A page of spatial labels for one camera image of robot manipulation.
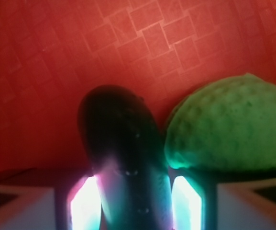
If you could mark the light green textured ball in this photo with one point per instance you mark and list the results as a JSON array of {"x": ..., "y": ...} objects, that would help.
[{"x": 227, "y": 126}]

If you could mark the orange plastic tray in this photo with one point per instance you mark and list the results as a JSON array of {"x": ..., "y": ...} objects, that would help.
[{"x": 52, "y": 52}]

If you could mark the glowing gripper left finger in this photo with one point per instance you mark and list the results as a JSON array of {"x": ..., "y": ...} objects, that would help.
[{"x": 48, "y": 199}]

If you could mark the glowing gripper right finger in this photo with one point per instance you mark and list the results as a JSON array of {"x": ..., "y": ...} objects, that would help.
[{"x": 223, "y": 201}]

